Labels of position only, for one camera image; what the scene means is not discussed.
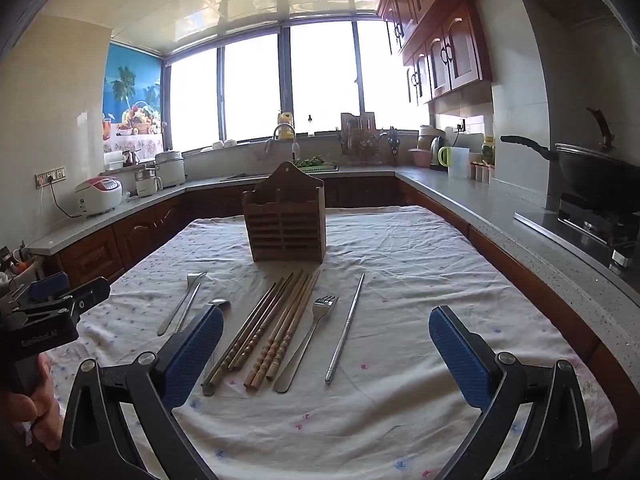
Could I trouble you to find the green handled white pitcher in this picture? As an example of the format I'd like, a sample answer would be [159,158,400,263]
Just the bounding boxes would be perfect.
[438,146,471,179]

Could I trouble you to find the wooden utensil holder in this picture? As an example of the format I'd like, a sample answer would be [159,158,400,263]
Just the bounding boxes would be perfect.
[241,162,326,263]

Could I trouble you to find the steel chopstick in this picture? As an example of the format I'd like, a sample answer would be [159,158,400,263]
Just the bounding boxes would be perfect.
[324,273,366,386]

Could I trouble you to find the gas stove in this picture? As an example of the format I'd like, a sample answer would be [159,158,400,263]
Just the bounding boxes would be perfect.
[514,193,639,284]

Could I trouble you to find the wooden cabinets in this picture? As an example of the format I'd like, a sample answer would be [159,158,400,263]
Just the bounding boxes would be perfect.
[43,177,637,413]
[378,0,492,104]

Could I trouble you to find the white red rice cooker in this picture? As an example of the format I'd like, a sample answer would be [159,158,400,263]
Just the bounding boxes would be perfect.
[75,176,122,217]

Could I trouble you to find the floral white tablecloth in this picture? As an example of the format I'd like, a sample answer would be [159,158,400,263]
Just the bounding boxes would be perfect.
[50,207,617,479]

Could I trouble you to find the wall power outlet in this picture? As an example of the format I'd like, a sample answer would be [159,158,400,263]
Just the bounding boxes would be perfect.
[34,166,66,190]

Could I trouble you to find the steel electric kettle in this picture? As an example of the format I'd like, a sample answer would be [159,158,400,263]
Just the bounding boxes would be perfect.
[430,136,446,171]

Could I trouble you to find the tropical fruit poster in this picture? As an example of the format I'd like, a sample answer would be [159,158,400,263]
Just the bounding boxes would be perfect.
[102,44,164,160]

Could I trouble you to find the large white cooker pot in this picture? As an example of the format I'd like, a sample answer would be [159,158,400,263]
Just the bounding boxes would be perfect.
[154,151,186,188]

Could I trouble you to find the pink basin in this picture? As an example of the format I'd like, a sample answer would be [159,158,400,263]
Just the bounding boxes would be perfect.
[408,148,433,168]

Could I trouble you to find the upper wooden cabinets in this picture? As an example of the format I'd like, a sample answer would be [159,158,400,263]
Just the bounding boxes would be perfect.
[378,0,492,104]

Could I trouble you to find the lower wooden cabinets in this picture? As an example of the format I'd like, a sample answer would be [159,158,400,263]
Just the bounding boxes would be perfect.
[43,177,637,413]

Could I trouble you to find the wooden chopstick one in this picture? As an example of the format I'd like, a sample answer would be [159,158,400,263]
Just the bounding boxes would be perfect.
[202,280,282,396]

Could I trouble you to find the yellow bottle on sill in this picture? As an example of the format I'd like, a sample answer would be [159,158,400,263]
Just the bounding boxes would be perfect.
[274,112,296,140]

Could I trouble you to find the steel fork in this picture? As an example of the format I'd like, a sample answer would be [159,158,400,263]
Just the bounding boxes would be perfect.
[156,272,206,336]
[273,295,338,394]

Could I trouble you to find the green vegetable basket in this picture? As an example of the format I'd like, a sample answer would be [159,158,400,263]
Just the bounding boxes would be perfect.
[294,156,337,172]

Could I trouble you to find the black wok with lid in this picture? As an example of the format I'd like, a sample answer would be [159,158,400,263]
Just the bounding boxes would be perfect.
[500,107,639,214]

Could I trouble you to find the dish drying rack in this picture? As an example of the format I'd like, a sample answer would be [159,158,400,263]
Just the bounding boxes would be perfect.
[338,112,381,165]

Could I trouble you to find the wooden chopstick four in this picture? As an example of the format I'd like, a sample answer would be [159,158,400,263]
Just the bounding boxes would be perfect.
[229,270,306,372]

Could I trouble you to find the wooden chopstick two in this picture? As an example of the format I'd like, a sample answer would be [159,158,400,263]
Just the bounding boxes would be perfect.
[202,274,293,396]

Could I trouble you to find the kitchen sink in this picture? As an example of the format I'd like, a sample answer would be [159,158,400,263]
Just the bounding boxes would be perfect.
[221,172,269,182]

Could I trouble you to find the kitchen faucet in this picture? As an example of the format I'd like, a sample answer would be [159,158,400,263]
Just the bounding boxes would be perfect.
[265,122,300,160]

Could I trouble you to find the condiment bottles group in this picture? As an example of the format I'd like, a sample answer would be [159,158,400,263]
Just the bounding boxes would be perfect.
[469,136,495,184]

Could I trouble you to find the person's left hand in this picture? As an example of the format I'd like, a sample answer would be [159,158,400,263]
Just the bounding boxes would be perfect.
[1,353,64,451]

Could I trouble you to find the wooden chopstick five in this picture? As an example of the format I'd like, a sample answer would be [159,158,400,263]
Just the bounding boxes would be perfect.
[244,272,312,391]

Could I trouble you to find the small white electric pot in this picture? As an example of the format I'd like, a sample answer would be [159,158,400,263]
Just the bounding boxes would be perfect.
[134,168,163,197]

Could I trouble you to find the wooden chopstick three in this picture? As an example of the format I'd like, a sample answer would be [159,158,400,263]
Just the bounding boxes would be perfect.
[228,270,303,372]

